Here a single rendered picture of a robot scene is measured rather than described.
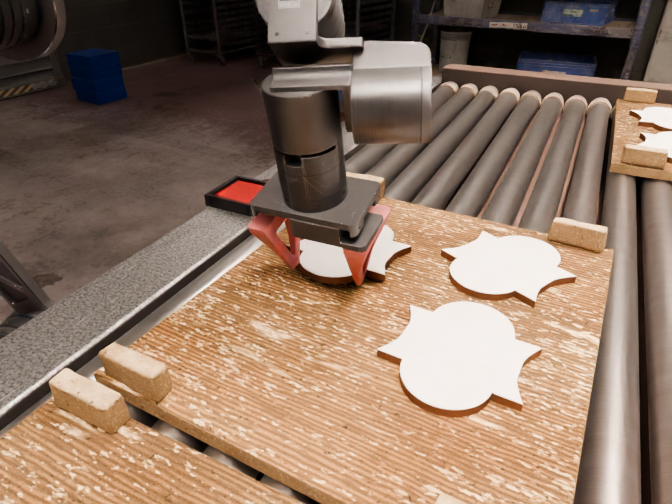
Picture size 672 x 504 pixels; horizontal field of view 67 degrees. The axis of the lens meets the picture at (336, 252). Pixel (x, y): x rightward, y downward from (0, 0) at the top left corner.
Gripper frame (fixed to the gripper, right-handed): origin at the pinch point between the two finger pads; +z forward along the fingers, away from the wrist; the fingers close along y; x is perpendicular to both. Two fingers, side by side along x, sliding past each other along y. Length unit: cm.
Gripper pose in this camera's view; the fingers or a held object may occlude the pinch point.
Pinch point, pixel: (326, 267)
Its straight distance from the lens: 51.3
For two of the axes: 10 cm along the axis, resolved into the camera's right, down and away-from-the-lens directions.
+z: 0.9, 7.4, 6.7
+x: -4.1, 6.4, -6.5
